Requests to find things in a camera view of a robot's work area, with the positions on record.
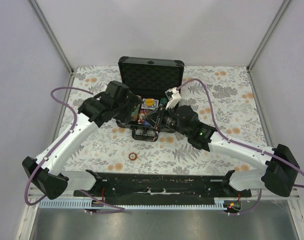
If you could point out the orange red chip stack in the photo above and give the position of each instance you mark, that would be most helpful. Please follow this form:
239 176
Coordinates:
132 156

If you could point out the blue playing card deck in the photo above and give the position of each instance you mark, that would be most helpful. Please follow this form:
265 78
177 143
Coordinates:
156 104

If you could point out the chip column in case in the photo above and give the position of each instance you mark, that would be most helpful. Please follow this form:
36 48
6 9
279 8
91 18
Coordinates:
163 101
135 113

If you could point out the aluminium frame rails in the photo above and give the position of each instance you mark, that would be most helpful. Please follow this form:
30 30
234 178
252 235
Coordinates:
146 100

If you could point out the floral table mat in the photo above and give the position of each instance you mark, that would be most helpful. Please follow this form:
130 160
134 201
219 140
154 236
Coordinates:
220 95

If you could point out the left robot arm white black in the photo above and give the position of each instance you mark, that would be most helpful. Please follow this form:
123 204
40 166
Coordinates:
45 170

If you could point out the white slotted cable duct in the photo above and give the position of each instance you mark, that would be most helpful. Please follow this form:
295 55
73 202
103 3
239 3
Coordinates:
88 204

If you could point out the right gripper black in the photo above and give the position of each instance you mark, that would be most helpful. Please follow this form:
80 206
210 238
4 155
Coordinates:
159 117

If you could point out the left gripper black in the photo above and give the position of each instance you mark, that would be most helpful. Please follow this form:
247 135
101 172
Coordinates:
132 102

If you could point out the black poker set case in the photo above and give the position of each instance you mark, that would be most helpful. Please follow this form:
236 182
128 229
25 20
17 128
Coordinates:
149 78

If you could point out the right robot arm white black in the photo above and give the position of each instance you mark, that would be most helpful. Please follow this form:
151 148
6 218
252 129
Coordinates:
274 169

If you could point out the yellow round blind button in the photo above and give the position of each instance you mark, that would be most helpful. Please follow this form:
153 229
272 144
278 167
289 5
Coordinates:
149 102

